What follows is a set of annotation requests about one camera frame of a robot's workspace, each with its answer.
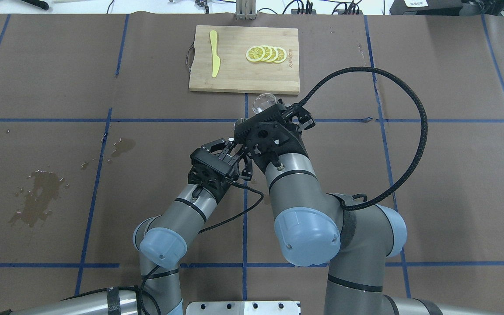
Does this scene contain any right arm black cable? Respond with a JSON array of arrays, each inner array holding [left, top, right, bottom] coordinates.
[[298, 66, 428, 211]]

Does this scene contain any lemon slice one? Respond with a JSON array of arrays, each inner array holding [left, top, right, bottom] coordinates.
[[245, 45, 266, 63]]

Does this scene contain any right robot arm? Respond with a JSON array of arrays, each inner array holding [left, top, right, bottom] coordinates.
[[240, 101, 504, 315]]

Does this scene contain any black box on table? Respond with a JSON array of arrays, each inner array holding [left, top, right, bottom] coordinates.
[[389, 0, 463, 16]]

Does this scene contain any lemon slice two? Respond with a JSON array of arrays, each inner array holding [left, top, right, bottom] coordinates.
[[260, 45, 271, 62]]

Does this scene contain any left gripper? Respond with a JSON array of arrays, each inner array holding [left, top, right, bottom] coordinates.
[[188, 138, 253, 204]]

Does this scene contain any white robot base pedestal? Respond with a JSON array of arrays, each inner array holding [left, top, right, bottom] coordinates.
[[185, 301, 301, 315]]

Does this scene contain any lemon slice three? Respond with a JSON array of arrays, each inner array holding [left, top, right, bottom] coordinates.
[[266, 46, 279, 63]]

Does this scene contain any bamboo cutting board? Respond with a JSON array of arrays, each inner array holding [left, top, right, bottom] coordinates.
[[189, 25, 300, 95]]

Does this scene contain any steel jigger shaker cup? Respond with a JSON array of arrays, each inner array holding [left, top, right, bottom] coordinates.
[[233, 118, 248, 131]]

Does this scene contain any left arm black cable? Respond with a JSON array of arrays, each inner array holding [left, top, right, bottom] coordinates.
[[138, 182, 265, 315]]

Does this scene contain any lemon slice four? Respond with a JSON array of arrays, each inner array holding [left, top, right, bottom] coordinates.
[[273, 47, 287, 64]]

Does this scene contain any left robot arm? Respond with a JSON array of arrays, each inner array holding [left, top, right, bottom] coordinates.
[[17, 138, 252, 315]]

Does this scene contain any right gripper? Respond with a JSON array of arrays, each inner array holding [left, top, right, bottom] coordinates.
[[234, 103, 316, 173]]

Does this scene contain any clear glass measuring cup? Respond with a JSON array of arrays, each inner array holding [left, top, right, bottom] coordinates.
[[252, 92, 278, 115]]

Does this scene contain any aluminium frame post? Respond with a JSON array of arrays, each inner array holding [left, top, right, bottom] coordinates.
[[235, 0, 257, 20]]

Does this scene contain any yellow plastic knife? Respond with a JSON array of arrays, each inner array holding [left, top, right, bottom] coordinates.
[[209, 30, 221, 78]]

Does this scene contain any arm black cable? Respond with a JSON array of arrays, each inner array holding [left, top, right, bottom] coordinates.
[[138, 182, 265, 315], [298, 66, 428, 211]]

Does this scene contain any black handheld tool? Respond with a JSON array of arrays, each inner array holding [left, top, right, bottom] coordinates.
[[21, 0, 49, 11]]

